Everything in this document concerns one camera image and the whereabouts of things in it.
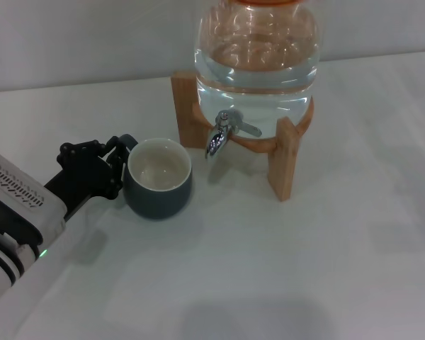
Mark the light wooden dispenser stand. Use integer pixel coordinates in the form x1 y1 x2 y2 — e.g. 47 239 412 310
171 70 315 203

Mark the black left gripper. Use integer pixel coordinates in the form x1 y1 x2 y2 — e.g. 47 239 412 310
44 136 128 222

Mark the chrome faucet with lever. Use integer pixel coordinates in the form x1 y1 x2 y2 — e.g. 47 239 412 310
204 109 264 161

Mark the white and black wrist camera box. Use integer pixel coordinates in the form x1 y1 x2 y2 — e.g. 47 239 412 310
0 151 67 249

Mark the clear glass water dispenser jar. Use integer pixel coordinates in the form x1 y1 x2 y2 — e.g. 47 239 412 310
193 0 322 140

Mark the dark grey mug white inside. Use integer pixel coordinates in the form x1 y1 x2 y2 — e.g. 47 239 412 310
118 133 194 222

